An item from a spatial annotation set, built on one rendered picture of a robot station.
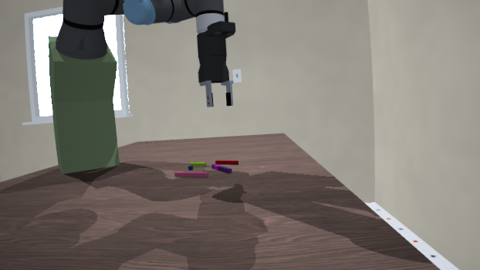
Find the pink rod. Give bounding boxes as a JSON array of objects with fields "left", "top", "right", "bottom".
[{"left": 174, "top": 172, "right": 208, "bottom": 177}]

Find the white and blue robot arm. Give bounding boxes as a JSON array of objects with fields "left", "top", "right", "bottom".
[{"left": 56, "top": 0, "right": 224, "bottom": 59}]

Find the purple rod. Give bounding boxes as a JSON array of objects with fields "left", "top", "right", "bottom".
[{"left": 218, "top": 166, "right": 232, "bottom": 173}]

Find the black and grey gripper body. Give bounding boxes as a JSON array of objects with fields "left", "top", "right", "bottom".
[{"left": 196, "top": 12, "right": 235, "bottom": 83}]

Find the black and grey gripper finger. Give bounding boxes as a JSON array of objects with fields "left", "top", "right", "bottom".
[
  {"left": 221, "top": 80, "right": 233, "bottom": 106},
  {"left": 200, "top": 80, "right": 214, "bottom": 107}
]

